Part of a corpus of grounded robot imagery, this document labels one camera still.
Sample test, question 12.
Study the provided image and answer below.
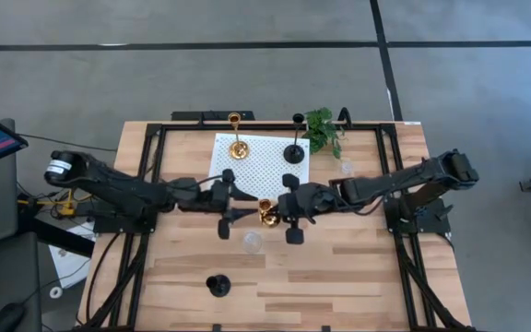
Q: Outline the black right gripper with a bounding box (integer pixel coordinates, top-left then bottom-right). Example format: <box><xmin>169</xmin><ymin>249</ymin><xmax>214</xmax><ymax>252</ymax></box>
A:
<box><xmin>277</xmin><ymin>173</ymin><xmax>343</xmax><ymax>245</ymax></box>

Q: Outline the short black candlestick holder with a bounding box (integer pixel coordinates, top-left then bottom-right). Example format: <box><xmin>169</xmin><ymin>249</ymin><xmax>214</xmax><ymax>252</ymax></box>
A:
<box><xmin>205</xmin><ymin>274</ymin><xmax>232</xmax><ymax>299</ymax></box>

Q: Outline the green artificial plant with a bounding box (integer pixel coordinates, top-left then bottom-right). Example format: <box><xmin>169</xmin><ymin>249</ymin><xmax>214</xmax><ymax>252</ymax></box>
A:
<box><xmin>301</xmin><ymin>107</ymin><xmax>348</xmax><ymax>160</ymax></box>

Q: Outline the white paper sheet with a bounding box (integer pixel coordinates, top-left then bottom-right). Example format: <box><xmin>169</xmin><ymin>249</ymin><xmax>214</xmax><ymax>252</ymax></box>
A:
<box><xmin>47</xmin><ymin>220</ymin><xmax>96</xmax><ymax>290</ymax></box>

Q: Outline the yellow clamp tool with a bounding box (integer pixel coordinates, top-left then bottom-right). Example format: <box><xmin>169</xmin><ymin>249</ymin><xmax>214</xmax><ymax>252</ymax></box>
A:
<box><xmin>16</xmin><ymin>188</ymin><xmax>94</xmax><ymax>218</ymax></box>

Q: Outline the black computer mouse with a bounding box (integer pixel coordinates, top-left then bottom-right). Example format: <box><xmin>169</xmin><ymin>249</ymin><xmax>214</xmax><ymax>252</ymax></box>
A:
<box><xmin>0</xmin><ymin>302</ymin><xmax>27</xmax><ymax>332</ymax></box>

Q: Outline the tall black candlestick holder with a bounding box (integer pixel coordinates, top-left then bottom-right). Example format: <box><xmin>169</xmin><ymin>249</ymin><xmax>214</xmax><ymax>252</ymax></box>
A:
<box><xmin>282</xmin><ymin>113</ymin><xmax>306</xmax><ymax>165</ymax></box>

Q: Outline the white dotted mat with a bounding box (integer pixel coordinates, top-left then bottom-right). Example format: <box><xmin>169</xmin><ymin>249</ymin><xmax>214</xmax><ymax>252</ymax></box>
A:
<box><xmin>208</xmin><ymin>132</ymin><xmax>312</xmax><ymax>200</ymax></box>

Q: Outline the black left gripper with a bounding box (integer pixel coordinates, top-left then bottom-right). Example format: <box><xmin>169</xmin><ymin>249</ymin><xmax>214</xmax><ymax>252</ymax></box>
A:
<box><xmin>171</xmin><ymin>170</ymin><xmax>258</xmax><ymax>240</ymax></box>

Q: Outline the black stand beam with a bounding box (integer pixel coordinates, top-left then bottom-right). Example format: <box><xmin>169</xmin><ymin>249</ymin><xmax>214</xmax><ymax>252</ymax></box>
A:
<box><xmin>16</xmin><ymin>214</ymin><xmax>97</xmax><ymax>258</ymax></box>

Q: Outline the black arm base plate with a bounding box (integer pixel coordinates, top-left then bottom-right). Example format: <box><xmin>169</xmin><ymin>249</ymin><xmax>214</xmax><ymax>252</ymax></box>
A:
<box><xmin>383</xmin><ymin>196</ymin><xmax>452</xmax><ymax>235</ymax></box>
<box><xmin>90</xmin><ymin>197</ymin><xmax>159</xmax><ymax>235</ymax></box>

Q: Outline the black aluminium table frame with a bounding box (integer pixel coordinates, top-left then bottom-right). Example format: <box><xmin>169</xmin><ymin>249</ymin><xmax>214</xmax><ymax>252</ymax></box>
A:
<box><xmin>74</xmin><ymin>120</ymin><xmax>478</xmax><ymax>332</ymax></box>

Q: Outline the short gold candlestick holder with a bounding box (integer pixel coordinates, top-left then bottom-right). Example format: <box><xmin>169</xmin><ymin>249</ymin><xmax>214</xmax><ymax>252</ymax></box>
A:
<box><xmin>258</xmin><ymin>197</ymin><xmax>281</xmax><ymax>229</ymax></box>

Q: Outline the tall gold candlestick holder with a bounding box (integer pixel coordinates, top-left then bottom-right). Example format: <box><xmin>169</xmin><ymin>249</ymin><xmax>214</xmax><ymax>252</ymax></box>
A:
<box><xmin>227</xmin><ymin>112</ymin><xmax>251</xmax><ymax>161</ymax></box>

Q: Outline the black hook clamp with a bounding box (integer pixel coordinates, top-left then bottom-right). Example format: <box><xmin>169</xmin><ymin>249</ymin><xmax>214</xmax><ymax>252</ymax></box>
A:
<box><xmin>336</xmin><ymin>106</ymin><xmax>353</xmax><ymax>130</ymax></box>

